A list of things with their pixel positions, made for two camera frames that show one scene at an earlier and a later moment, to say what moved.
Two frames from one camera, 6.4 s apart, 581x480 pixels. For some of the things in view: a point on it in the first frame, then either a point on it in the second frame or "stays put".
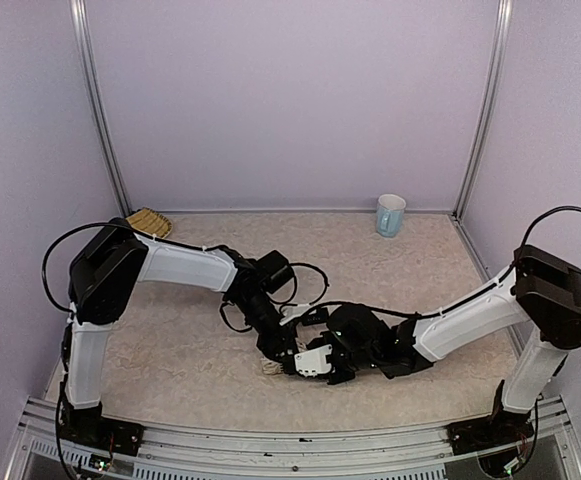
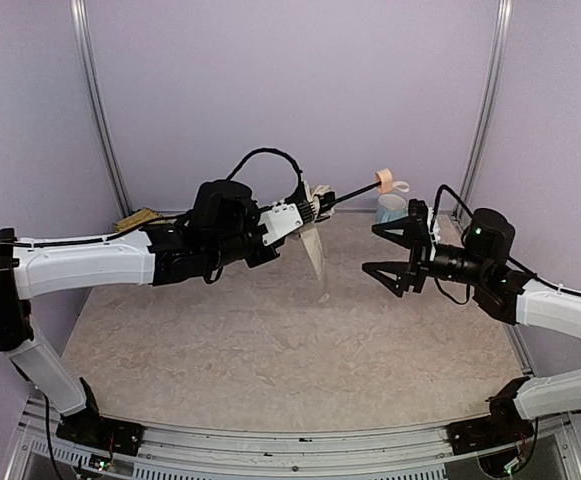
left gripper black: (280, 347) to (321, 201)
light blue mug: (390, 210) stays put
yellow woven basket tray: (150, 221) stays put
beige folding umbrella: (271, 368) to (310, 236)
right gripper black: (338, 368) to (418, 251)
